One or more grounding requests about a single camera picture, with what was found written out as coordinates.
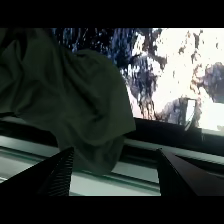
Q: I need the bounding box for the green shirt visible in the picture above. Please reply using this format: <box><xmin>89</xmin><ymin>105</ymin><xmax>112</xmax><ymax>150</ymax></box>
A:
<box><xmin>0</xmin><ymin>27</ymin><xmax>137</xmax><ymax>176</ymax></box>

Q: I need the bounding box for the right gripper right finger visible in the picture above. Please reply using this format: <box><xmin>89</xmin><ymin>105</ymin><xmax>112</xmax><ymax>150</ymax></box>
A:
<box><xmin>156</xmin><ymin>148</ymin><xmax>224</xmax><ymax>197</ymax></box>

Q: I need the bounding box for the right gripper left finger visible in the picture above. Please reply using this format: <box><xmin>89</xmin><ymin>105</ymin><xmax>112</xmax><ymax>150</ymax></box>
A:
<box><xmin>0</xmin><ymin>146</ymin><xmax>75</xmax><ymax>197</ymax></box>

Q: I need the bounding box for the silver frame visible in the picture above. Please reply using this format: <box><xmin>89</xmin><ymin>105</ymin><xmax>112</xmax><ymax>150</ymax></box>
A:
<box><xmin>0</xmin><ymin>116</ymin><xmax>224</xmax><ymax>197</ymax></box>

